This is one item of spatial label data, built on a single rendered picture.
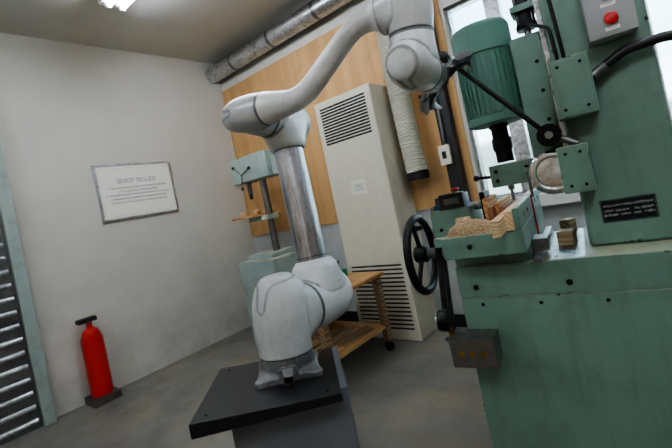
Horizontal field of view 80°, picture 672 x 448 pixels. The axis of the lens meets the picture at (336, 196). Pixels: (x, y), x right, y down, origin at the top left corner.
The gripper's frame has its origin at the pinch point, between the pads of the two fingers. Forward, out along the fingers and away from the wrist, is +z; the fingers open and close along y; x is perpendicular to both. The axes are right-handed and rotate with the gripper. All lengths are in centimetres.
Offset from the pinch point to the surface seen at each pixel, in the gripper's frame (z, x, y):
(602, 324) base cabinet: -8, -71, -23
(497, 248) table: -15.0, -40.8, -23.7
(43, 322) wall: 1, 129, -278
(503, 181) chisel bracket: 10.8, -28.8, -13.5
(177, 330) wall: 90, 89, -292
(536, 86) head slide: 7.3, -17.8, 13.3
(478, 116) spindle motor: 7.0, -10.4, -2.6
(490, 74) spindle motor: 6.2, -5.3, 8.9
